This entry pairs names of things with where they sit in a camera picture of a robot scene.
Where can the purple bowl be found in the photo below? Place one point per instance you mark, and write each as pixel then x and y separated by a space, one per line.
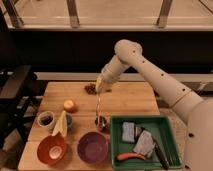
pixel 92 148

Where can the orange carrot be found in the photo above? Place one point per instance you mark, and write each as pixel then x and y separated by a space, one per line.
pixel 130 155

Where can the orange fruit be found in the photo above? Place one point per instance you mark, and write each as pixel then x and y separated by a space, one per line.
pixel 70 106

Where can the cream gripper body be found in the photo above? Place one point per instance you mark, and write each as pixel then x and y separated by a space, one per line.
pixel 103 84

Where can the small metal cup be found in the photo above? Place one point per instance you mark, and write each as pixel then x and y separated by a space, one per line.
pixel 101 123

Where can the white cup with dark contents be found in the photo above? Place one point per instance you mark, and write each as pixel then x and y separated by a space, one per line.
pixel 46 120

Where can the black handled knife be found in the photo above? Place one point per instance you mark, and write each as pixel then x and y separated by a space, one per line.
pixel 160 156

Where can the grey crumpled cloth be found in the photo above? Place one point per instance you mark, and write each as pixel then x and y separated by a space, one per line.
pixel 145 144

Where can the dark chair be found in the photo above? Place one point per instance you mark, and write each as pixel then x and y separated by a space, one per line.
pixel 15 97

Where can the orange bowl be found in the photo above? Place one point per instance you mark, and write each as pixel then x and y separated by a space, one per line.
pixel 51 149

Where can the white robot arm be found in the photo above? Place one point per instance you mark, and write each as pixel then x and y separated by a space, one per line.
pixel 193 110

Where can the blue grey sponge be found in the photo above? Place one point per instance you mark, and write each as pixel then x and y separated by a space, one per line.
pixel 128 132

